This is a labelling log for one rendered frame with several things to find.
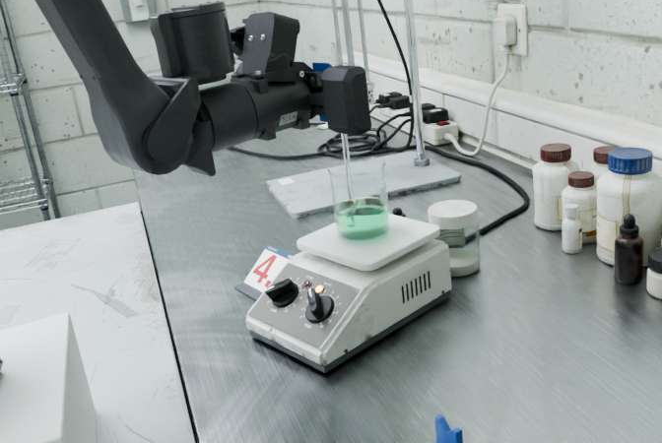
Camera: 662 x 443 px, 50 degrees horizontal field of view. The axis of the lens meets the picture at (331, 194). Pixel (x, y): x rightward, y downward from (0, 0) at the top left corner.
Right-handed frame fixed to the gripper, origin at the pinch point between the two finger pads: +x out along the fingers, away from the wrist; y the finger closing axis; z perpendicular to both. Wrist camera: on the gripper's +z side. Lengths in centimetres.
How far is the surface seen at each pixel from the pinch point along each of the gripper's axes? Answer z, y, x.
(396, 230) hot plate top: -16.9, -3.3, 3.0
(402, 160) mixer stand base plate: -25, 34, 41
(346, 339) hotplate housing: -22.8, -8.1, -9.6
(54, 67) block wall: -17, 242, 52
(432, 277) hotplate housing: -21.7, -7.5, 3.7
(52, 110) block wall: -34, 244, 47
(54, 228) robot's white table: -25, 63, -14
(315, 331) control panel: -21.9, -5.7, -11.4
